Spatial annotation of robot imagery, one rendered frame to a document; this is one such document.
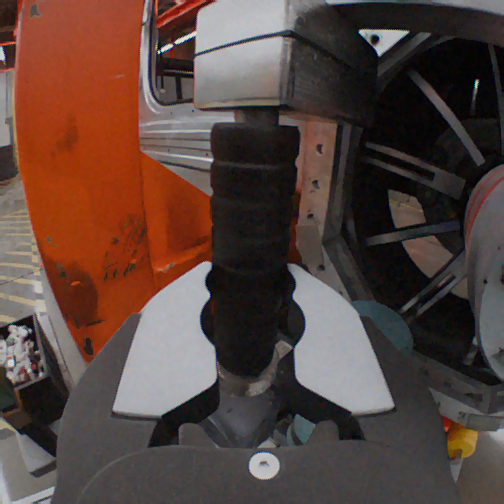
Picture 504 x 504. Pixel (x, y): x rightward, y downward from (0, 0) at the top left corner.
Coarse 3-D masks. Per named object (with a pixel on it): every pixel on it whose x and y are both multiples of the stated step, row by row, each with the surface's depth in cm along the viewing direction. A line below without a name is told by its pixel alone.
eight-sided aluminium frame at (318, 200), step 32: (384, 32) 18; (416, 32) 16; (384, 64) 23; (320, 128) 28; (352, 128) 29; (320, 160) 29; (320, 192) 31; (320, 224) 32; (320, 256) 33; (352, 256) 37; (352, 288) 33; (416, 352) 32; (448, 384) 29; (480, 384) 25; (448, 416) 25; (480, 416) 21
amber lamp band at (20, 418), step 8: (16, 392) 22; (24, 400) 23; (16, 408) 20; (24, 408) 21; (8, 416) 19; (16, 416) 20; (24, 416) 21; (32, 416) 22; (16, 424) 20; (24, 424) 21
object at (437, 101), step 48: (432, 48) 20; (480, 48) 18; (384, 96) 29; (432, 96) 24; (384, 144) 42; (384, 192) 50; (384, 240) 37; (384, 288) 40; (432, 288) 33; (432, 336) 36
